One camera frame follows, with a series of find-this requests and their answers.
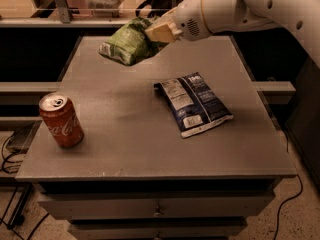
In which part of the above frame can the blue chip bag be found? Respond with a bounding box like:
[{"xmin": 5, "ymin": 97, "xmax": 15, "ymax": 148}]
[{"xmin": 154, "ymin": 72, "xmax": 233, "ymax": 138}]

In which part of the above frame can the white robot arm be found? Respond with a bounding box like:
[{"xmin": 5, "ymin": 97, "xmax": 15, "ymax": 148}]
[{"xmin": 146, "ymin": 0, "xmax": 320, "ymax": 66}]

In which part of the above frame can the clear plastic container background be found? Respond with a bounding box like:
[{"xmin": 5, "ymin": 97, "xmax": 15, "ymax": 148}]
[{"xmin": 86, "ymin": 0, "xmax": 123, "ymax": 18}]

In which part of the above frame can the black cables left floor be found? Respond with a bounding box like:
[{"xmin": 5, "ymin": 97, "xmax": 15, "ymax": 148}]
[{"xmin": 0, "ymin": 123, "xmax": 50, "ymax": 240}]

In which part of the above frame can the red coca-cola can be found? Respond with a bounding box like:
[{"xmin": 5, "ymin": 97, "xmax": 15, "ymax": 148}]
[{"xmin": 39, "ymin": 92, "xmax": 84, "ymax": 148}]

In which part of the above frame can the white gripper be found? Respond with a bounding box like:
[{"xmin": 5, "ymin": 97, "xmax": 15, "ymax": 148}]
[{"xmin": 145, "ymin": 0, "xmax": 211, "ymax": 43}]

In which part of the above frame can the black floor cable right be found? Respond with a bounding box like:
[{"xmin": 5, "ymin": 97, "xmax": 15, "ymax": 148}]
[{"xmin": 271, "ymin": 130, "xmax": 304, "ymax": 240}]

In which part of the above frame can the grey drawer cabinet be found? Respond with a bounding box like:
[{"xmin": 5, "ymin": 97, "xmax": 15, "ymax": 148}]
[{"xmin": 17, "ymin": 36, "xmax": 296, "ymax": 240}]

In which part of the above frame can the green jalapeno chip bag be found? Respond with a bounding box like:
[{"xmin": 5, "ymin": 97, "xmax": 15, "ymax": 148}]
[{"xmin": 98, "ymin": 17, "xmax": 167, "ymax": 66}]

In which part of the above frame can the grey metal shelf rail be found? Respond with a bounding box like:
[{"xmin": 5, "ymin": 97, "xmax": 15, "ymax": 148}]
[{"xmin": 0, "ymin": 0, "xmax": 143, "ymax": 28}]

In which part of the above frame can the black bag background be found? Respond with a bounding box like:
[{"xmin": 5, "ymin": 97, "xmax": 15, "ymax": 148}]
[{"xmin": 135, "ymin": 0, "xmax": 182, "ymax": 18}]

